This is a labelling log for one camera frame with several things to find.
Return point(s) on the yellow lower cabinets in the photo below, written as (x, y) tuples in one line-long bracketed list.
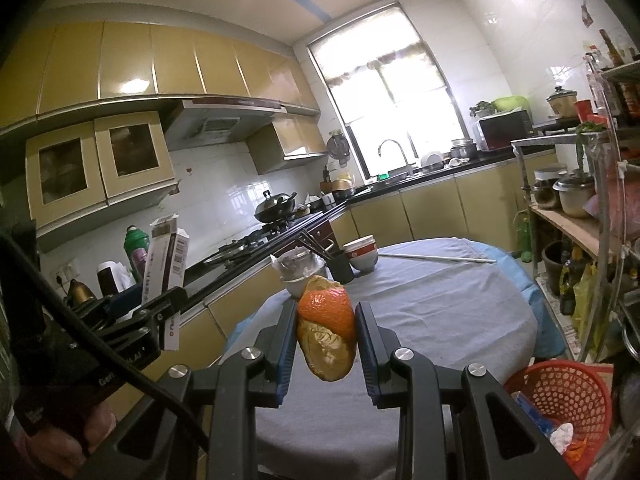
[(430, 210)]

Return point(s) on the small potted plant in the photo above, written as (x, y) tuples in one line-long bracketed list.
[(482, 109)]

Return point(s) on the glass door cabinet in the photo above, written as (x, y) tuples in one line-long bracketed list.
[(62, 170), (132, 147)]

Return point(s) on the person's left hand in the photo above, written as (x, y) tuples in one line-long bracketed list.
[(60, 455)]

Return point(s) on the black bucket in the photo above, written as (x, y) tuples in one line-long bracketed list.
[(552, 265)]

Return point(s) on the small desk fan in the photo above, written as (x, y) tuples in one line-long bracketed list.
[(338, 147)]

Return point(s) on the beige cooker pot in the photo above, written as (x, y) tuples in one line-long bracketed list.
[(562, 105)]

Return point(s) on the yellow plastic bag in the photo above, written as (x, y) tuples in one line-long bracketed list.
[(585, 300)]

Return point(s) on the grey tablecloth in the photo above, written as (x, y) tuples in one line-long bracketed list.
[(440, 310)]

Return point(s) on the green plastic bottle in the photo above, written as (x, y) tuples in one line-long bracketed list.
[(525, 240)]

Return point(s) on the black wok with lid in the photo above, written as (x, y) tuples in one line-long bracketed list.
[(275, 207)]

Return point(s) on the white tissue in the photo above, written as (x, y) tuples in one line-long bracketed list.
[(562, 435)]

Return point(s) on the window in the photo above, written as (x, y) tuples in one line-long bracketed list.
[(385, 90)]

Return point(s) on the metal shelf rack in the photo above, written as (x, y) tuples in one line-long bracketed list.
[(602, 240)]

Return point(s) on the steel cooking pot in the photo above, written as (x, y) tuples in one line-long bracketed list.
[(462, 151)]

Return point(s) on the range hood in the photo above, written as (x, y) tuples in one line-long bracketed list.
[(215, 125)]

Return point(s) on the red plastic basket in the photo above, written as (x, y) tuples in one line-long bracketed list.
[(575, 390)]

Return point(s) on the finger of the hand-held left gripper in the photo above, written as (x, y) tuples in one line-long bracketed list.
[(125, 300), (150, 312)]

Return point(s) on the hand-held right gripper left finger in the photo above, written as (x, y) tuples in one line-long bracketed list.
[(287, 345)]

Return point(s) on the white and dark carton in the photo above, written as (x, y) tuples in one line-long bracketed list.
[(160, 260)]

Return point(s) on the black microwave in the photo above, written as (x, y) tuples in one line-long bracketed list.
[(505, 130)]

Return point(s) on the covered bowl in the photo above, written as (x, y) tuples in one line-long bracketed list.
[(297, 270)]

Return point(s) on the black cup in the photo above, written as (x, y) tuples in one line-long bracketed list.
[(342, 267)]

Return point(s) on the white and black kettle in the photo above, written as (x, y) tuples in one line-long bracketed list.
[(112, 275)]

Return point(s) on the green plastic basin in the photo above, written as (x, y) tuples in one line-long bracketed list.
[(510, 104)]

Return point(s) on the yellow upper cabinets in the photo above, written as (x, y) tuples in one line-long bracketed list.
[(125, 60)]

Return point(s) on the brass teapot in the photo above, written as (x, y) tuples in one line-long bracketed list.
[(80, 292)]

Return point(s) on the row of sauce bottles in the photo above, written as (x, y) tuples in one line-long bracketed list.
[(607, 52)]

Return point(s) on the green thermos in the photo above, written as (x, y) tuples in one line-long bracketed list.
[(134, 247)]

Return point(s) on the large orange peel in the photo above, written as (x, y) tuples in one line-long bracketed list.
[(325, 310)]

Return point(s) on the black countertop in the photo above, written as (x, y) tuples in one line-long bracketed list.
[(450, 171)]

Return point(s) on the gas stove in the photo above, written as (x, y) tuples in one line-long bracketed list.
[(250, 242)]

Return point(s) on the yellow cabinets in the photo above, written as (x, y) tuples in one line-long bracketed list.
[(125, 60), (430, 210)]

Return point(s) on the red cup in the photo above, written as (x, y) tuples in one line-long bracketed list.
[(582, 109)]

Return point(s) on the white bowl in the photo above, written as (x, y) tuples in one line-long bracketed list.
[(363, 262)]

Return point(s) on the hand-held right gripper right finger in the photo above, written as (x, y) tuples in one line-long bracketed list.
[(367, 350)]

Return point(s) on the metal pot with lid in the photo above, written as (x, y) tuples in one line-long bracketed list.
[(577, 195)]

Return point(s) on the white rod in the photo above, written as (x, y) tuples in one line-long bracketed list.
[(440, 258)]

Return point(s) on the bunch of dark chopsticks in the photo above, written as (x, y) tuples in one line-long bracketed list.
[(315, 245)]

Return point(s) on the small orange peel pieces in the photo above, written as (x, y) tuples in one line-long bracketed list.
[(577, 449)]

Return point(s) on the wall socket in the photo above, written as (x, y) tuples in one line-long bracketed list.
[(62, 272)]

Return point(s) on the metal faucet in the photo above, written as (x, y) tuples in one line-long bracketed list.
[(411, 162)]

